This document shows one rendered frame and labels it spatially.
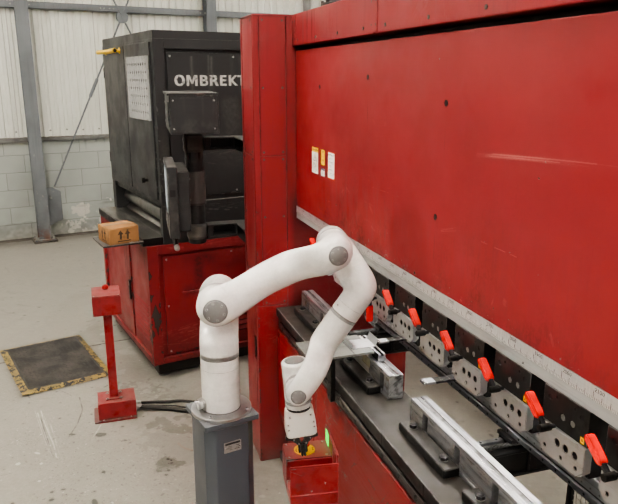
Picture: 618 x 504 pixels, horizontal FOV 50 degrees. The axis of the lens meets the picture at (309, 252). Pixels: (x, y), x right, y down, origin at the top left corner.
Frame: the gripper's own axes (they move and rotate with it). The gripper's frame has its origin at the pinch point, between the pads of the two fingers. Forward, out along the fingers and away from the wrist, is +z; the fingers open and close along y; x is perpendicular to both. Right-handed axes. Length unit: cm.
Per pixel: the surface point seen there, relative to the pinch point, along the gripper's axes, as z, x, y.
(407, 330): -33, -6, -39
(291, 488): 10.8, 4.8, 5.4
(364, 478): 24.5, -13.2, -22.5
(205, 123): -98, -140, 17
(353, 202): -68, -56, -35
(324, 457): 7.7, -4.7, -7.5
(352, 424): 9.8, -26.2, -22.1
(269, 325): 6, -129, -2
